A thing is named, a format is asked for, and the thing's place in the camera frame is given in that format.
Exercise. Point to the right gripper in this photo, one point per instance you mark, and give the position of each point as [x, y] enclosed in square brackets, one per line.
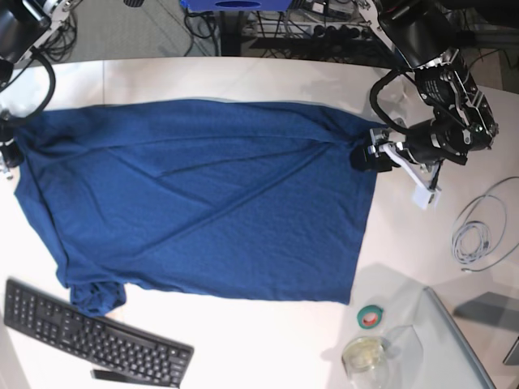
[12, 155]

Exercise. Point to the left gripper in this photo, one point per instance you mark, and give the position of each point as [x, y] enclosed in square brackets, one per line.
[428, 142]

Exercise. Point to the dark blue t-shirt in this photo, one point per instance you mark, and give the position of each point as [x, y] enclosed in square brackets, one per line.
[253, 201]

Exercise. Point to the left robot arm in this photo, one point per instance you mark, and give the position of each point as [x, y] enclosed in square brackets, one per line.
[462, 119]

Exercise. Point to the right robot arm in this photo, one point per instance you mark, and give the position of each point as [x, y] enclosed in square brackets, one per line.
[27, 31]

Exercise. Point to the black power strip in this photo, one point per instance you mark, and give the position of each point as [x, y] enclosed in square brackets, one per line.
[355, 32]

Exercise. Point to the green and red tape roll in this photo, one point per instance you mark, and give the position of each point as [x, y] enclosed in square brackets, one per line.
[370, 316]

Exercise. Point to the blue box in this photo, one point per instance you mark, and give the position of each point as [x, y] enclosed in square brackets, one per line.
[236, 5]

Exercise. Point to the clear glass bottle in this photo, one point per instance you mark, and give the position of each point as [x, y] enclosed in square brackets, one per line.
[365, 363]

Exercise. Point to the black computer keyboard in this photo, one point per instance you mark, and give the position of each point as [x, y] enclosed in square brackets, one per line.
[125, 354]

